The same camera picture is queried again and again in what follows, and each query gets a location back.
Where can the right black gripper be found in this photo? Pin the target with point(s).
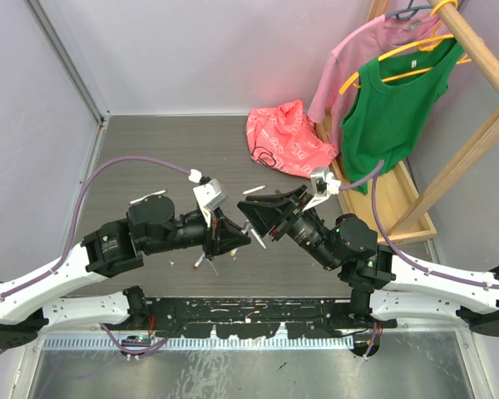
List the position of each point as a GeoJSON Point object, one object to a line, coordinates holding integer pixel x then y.
{"type": "Point", "coordinates": [262, 216]}

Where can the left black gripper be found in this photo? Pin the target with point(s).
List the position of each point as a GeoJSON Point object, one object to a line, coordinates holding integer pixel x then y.
{"type": "Point", "coordinates": [231, 235]}

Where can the yellow pen cap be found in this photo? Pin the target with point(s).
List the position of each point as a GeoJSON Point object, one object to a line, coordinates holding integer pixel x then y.
{"type": "Point", "coordinates": [247, 228]}

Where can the brown marker pen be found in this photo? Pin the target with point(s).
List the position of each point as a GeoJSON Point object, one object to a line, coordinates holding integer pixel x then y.
{"type": "Point", "coordinates": [199, 261]}

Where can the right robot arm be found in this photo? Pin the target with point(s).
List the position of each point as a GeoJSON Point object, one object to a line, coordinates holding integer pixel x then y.
{"type": "Point", "coordinates": [386, 283]}

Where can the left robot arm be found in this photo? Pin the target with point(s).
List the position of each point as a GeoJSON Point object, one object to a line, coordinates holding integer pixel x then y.
{"type": "Point", "coordinates": [39, 300]}

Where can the white yellow-tipped pen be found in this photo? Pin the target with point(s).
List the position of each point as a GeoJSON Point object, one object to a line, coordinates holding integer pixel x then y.
{"type": "Point", "coordinates": [253, 190]}

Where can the blue marker pen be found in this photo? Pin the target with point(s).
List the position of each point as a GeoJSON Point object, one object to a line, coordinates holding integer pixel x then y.
{"type": "Point", "coordinates": [261, 242]}

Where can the white ballpoint pen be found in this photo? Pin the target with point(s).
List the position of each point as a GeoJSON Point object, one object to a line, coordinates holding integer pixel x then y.
{"type": "Point", "coordinates": [145, 197]}

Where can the wooden clothes rack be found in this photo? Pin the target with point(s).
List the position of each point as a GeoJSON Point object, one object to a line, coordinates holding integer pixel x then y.
{"type": "Point", "coordinates": [451, 187]}

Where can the green tank top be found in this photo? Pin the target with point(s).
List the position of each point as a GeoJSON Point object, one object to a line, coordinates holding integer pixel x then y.
{"type": "Point", "coordinates": [392, 105]}

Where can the aluminium corner profile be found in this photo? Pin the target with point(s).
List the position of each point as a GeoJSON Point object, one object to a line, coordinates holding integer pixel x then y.
{"type": "Point", "coordinates": [54, 26]}

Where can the grey hanger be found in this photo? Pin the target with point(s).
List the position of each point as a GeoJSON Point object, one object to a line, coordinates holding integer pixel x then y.
{"type": "Point", "coordinates": [408, 12]}

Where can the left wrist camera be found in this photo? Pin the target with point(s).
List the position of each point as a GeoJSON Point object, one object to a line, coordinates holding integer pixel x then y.
{"type": "Point", "coordinates": [209, 195]}

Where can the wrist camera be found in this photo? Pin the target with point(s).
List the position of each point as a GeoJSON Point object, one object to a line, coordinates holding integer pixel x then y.
{"type": "Point", "coordinates": [324, 185]}
{"type": "Point", "coordinates": [209, 195]}

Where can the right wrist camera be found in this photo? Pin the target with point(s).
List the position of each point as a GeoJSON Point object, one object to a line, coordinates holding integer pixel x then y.
{"type": "Point", "coordinates": [324, 185]}

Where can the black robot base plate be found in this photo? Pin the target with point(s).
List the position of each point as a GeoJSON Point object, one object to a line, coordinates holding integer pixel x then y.
{"type": "Point", "coordinates": [245, 318]}

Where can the white cable duct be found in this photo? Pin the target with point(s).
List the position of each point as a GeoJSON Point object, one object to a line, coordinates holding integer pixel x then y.
{"type": "Point", "coordinates": [97, 342]}

